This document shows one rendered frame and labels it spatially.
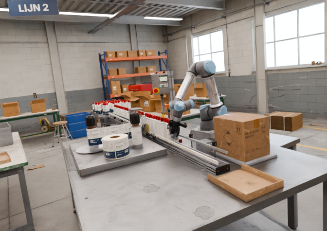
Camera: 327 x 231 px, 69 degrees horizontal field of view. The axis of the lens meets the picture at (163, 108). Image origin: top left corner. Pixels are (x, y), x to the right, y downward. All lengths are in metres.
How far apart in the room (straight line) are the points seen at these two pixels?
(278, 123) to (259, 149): 4.22
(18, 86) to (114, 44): 3.82
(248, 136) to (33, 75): 8.43
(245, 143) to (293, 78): 5.90
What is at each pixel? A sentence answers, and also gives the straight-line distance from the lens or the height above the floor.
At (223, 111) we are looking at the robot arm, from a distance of 2.17.
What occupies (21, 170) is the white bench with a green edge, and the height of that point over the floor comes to 0.73.
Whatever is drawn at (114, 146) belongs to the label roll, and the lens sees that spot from 1.82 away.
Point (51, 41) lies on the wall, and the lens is 9.58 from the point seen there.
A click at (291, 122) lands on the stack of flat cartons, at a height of 0.20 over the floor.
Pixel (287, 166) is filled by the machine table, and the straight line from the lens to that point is 1.72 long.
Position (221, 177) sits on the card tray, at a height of 0.83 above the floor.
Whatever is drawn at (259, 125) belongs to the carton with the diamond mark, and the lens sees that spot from 1.72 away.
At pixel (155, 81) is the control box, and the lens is 2.25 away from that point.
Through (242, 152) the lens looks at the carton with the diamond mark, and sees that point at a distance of 1.68.
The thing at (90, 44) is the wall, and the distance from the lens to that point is 9.94.
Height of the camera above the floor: 1.46
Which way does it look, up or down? 8 degrees down
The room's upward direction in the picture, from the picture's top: 5 degrees counter-clockwise
